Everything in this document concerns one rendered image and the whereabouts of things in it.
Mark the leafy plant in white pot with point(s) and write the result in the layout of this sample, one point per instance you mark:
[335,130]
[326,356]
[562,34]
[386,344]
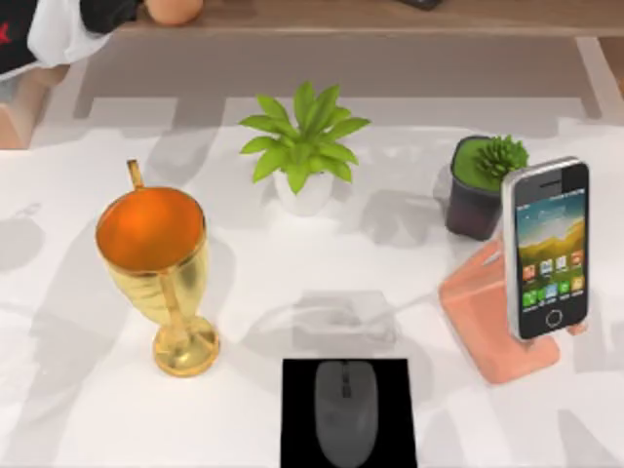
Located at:
[302,146]

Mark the succulent in dark pot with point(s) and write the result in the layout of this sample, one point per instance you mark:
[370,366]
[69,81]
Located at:
[470,205]

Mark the gold trophy cup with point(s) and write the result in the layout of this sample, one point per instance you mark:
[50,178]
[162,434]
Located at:
[151,253]

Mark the wooden shelf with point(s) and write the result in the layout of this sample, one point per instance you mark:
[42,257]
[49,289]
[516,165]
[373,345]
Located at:
[341,58]

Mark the black mouse pad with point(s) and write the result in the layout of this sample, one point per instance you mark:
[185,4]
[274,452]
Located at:
[297,414]

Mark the grey computer mouse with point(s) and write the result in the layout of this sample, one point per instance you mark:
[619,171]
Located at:
[346,414]

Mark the salmon phone stand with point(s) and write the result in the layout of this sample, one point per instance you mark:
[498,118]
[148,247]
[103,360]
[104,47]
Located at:
[482,312]

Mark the silver smartphone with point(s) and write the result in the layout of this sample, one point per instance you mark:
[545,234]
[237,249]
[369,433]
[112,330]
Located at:
[551,253]

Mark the orange round object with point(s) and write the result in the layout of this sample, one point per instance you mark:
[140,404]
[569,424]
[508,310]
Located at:
[174,11]

